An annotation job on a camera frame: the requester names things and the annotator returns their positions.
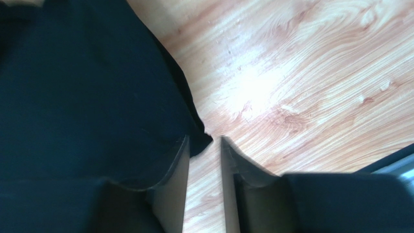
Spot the black t shirt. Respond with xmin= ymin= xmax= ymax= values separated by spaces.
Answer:
xmin=0 ymin=0 xmax=212 ymax=233

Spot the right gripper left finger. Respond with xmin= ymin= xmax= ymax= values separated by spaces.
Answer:
xmin=97 ymin=136 xmax=190 ymax=233

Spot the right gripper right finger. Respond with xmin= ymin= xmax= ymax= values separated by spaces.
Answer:
xmin=220 ymin=136 xmax=301 ymax=233

